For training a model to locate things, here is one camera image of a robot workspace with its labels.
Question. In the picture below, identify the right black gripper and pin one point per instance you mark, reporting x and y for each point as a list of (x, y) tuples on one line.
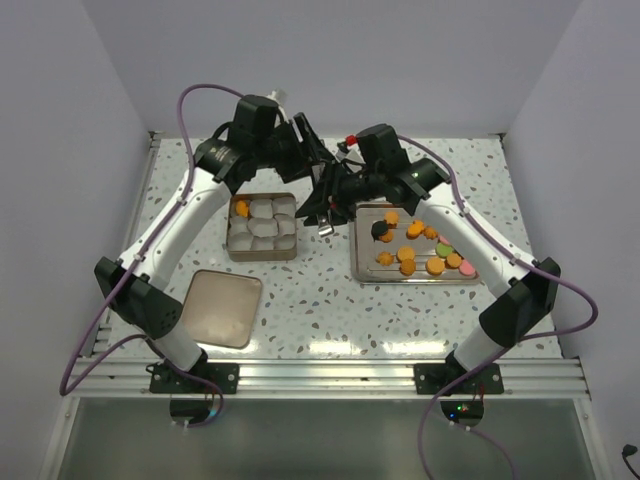
[(316, 204)]

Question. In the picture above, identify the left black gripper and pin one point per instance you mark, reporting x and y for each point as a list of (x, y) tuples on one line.
[(302, 159)]

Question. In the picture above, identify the black sandwich cookie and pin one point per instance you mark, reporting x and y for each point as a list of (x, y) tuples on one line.
[(379, 229)]

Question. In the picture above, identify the orange swirl cookie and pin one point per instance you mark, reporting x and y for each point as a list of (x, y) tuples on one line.
[(391, 218)]

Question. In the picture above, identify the metal tongs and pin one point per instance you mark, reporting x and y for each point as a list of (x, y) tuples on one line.
[(325, 225)]

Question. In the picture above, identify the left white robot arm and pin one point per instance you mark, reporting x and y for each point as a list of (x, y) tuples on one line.
[(258, 137)]

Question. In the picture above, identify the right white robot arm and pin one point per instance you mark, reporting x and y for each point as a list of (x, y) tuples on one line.
[(522, 286)]

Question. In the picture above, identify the gold cookie tin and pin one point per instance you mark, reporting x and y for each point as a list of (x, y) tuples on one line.
[(269, 234)]

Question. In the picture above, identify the silver metal tray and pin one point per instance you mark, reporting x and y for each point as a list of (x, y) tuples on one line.
[(375, 262)]

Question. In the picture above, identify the orange sandwich cookie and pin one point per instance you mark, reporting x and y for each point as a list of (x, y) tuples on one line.
[(435, 266)]

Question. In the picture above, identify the green macaron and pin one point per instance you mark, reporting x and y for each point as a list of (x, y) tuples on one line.
[(443, 250)]

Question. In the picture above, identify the gold tin lid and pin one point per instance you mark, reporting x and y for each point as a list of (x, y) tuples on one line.
[(220, 308)]

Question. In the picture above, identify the pink macaron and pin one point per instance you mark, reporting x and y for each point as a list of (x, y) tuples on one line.
[(466, 269)]

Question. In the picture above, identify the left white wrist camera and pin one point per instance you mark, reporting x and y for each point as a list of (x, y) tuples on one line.
[(280, 97)]

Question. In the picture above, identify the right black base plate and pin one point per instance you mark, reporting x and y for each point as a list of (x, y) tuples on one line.
[(429, 378)]

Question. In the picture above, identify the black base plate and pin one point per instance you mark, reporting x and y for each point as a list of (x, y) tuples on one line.
[(164, 380), (429, 378)]

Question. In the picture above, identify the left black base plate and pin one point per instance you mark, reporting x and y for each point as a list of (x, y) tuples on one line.
[(164, 380)]

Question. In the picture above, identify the aluminium rail frame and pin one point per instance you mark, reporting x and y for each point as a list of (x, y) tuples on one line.
[(348, 379)]

